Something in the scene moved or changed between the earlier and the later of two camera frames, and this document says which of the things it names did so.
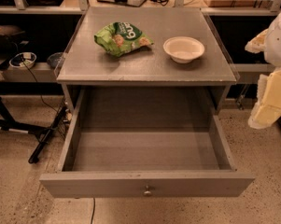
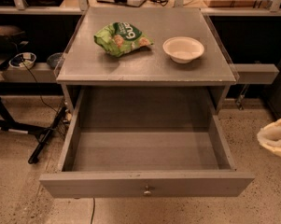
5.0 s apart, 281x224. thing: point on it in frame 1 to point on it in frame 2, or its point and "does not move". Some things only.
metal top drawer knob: [147, 191] does not move
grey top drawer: [145, 143] does not move
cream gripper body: [279, 41] to [276, 138]
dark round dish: [55, 60] does not move
